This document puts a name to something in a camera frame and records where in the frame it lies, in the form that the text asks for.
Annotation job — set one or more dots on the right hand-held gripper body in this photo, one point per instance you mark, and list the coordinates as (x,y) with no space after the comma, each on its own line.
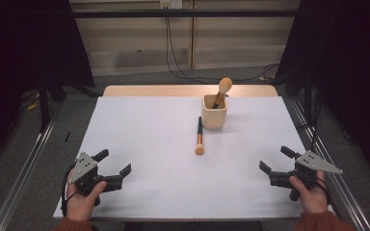
(311,162)

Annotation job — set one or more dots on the beige square brush cup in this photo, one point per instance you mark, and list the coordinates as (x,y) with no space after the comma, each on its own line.
(214,119)

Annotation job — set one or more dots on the person's left hand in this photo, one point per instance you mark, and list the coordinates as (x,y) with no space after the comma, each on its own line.
(78,207)

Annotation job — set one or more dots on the large round makeup brush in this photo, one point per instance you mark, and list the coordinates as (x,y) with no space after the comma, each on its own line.
(224,85)

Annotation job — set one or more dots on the white table cover sheet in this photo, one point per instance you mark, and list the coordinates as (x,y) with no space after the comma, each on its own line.
(173,186)

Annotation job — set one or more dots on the white wall socket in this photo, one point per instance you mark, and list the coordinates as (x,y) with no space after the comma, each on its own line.
(171,4)

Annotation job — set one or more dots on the yellow floor tape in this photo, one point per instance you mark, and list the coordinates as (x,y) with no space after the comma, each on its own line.
(32,105)

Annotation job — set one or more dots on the black metal stand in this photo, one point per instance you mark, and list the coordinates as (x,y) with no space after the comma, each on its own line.
(44,106)

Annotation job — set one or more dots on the aluminium floor rail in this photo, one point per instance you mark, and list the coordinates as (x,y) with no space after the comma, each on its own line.
(22,173)
(347,199)

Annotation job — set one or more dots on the black curtain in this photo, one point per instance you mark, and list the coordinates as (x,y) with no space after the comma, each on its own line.
(350,64)
(19,48)

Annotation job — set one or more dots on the black horizontal frame bar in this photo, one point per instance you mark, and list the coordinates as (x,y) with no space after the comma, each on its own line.
(141,13)

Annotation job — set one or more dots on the person's right hand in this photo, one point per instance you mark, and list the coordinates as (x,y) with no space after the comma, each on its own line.
(313,199)

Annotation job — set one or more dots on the light wooden table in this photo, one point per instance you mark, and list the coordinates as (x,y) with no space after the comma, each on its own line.
(160,90)

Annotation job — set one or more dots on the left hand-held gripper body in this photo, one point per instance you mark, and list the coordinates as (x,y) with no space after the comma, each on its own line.
(84,166)

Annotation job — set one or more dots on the small slim makeup brush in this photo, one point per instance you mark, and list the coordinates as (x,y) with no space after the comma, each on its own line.
(199,138)

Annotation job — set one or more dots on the beige vertical wall conduit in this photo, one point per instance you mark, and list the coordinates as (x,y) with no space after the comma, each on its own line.
(191,35)

